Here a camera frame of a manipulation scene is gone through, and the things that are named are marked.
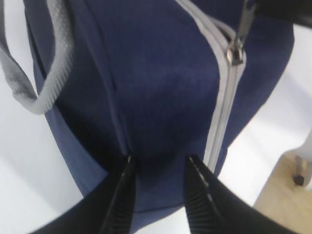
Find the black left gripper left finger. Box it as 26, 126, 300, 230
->
35, 156, 136, 234

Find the navy blue lunch bag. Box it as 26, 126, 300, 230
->
0, 0, 294, 214

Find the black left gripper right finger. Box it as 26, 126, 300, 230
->
183, 155, 292, 234

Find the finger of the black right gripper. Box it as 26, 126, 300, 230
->
256, 0, 312, 28

